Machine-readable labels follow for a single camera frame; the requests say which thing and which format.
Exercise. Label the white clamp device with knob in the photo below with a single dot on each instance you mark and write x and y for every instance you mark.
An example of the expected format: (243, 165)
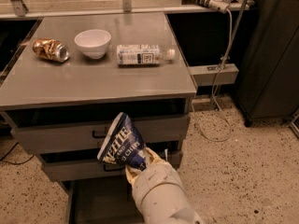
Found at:
(218, 5)

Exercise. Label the grey drawer cabinet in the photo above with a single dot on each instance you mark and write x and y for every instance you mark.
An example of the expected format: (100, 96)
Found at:
(40, 93)

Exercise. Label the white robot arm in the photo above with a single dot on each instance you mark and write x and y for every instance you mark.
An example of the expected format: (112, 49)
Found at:
(159, 194)

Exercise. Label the white ceramic bowl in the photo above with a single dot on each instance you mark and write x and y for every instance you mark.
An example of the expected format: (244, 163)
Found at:
(93, 43)

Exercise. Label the top grey drawer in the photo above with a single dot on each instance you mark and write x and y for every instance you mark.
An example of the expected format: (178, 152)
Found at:
(90, 135)

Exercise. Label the thin metal stand pole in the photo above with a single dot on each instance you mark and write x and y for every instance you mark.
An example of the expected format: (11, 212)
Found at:
(232, 33)

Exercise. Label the blue chip bag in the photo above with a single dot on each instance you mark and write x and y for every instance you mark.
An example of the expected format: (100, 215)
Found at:
(123, 144)

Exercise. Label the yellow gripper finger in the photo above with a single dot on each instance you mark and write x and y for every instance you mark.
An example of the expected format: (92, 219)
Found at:
(132, 174)
(152, 158)

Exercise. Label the crushed gold soda can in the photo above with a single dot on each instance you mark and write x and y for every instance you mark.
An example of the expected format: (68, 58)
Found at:
(51, 49)

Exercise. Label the bottom grey open drawer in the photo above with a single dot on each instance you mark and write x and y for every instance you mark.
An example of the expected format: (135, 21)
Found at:
(102, 200)

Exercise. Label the middle grey drawer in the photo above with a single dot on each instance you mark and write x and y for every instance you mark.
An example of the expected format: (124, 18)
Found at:
(83, 169)

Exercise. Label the clear plastic water bottle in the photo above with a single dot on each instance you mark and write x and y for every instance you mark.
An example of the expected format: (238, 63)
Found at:
(143, 54)

